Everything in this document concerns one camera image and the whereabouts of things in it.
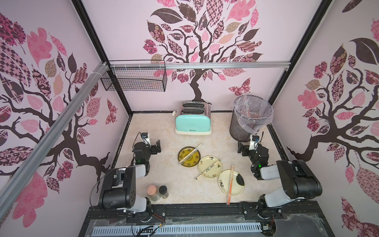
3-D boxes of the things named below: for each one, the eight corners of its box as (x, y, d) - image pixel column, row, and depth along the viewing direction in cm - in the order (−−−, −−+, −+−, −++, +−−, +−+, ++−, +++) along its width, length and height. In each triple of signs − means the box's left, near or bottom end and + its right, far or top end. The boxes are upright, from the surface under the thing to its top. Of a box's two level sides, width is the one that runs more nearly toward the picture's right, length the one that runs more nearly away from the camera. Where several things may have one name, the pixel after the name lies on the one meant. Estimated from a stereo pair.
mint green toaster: (174, 135, 107) (172, 119, 93) (176, 118, 119) (174, 100, 105) (209, 135, 107) (212, 119, 93) (208, 118, 119) (210, 100, 105)
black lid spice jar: (162, 198, 81) (158, 193, 72) (162, 191, 83) (159, 185, 75) (168, 198, 81) (165, 193, 72) (169, 191, 83) (166, 185, 75)
